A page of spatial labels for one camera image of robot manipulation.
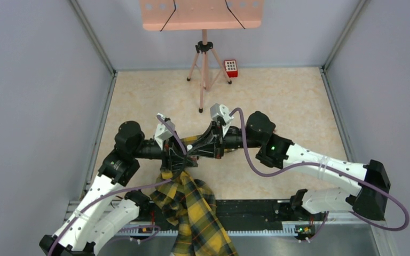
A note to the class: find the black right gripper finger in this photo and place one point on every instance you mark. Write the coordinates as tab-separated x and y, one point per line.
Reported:
208	151
207	139

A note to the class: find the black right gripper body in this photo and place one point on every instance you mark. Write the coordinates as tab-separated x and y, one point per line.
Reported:
233	139

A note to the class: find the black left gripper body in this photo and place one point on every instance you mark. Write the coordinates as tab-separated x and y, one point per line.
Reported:
168	157

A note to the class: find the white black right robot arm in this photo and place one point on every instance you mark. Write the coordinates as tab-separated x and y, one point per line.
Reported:
359	188

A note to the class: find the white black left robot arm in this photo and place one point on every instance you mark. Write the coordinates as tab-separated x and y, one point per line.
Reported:
87	230

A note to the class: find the yellow plaid shirt sleeve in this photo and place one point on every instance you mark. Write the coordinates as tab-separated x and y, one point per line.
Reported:
190	205

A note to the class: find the red keypad box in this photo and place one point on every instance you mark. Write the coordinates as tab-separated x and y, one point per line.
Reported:
231	68

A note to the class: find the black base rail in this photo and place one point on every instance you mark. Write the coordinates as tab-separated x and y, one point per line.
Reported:
263	217

